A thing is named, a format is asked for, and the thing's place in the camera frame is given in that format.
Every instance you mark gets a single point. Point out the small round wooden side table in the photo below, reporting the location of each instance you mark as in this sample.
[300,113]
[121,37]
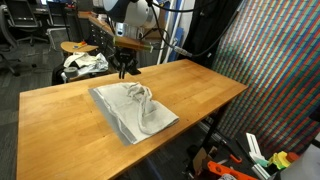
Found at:
[72,47]

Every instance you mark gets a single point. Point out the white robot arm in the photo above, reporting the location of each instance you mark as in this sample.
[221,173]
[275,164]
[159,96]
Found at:
[140,14]

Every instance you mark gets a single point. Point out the grey duct tape roll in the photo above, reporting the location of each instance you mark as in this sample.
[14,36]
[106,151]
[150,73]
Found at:
[71,72]

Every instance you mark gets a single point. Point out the wooden top cabinet counter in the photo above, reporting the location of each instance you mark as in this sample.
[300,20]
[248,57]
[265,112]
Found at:
[108,43]

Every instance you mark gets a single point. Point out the orange handled black clamp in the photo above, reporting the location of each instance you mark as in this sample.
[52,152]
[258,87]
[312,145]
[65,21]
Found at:
[234,157]

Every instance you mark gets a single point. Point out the crumpled white cloth pile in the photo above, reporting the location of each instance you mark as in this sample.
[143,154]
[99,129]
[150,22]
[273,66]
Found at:
[87,63]

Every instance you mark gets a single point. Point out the white aluminium bracket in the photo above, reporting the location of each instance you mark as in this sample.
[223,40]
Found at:
[255,152]

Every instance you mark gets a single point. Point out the black table leg frame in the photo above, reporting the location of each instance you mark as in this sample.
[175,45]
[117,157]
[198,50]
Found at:
[192,150]

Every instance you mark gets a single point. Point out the white cloth towel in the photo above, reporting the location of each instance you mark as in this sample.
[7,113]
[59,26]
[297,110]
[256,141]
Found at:
[131,112]

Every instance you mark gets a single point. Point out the black vertical stand pole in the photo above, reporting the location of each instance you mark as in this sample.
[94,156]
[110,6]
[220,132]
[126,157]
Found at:
[132,65]

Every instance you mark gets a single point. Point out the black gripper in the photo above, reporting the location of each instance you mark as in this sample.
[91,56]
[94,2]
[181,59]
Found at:
[120,60]

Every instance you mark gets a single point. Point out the black office chair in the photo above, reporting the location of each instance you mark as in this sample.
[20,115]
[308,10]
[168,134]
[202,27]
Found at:
[22,17]

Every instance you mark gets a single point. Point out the yellow green plastic toy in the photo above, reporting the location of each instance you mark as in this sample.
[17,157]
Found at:
[279,160]

